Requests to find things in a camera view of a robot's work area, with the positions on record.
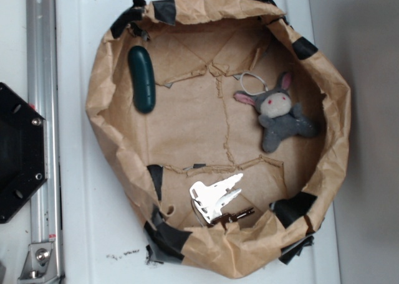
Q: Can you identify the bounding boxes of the aluminium rail frame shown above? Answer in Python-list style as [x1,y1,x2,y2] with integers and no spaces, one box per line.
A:
[26,0,65,283]

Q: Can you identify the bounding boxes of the silver keys bunch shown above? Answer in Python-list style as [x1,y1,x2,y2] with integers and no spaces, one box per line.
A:
[189,173,244,224]

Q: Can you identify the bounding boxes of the white elastic loop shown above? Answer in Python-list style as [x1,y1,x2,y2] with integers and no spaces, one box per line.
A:
[239,72,269,96]

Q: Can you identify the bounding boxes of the gray plush bunny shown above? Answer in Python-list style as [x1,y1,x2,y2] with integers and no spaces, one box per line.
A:
[234,72,319,153]

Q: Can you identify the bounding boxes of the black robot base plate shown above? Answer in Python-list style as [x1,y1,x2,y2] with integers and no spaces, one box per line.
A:
[1,83,47,224]

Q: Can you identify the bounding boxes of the dark bronze key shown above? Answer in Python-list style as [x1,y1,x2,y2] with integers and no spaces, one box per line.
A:
[209,207,254,227]

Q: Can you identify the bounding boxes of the white tray board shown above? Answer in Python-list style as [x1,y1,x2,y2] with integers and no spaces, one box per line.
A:
[55,0,342,284]

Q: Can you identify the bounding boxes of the dark green oblong case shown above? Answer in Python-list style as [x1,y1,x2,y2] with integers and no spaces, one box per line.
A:
[128,45,156,114]

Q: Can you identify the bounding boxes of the brown paper bag bin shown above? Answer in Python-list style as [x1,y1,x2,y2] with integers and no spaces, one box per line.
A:
[86,0,350,278]

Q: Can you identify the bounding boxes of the metal corner bracket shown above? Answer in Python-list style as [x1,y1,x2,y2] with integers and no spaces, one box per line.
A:
[17,242,57,283]

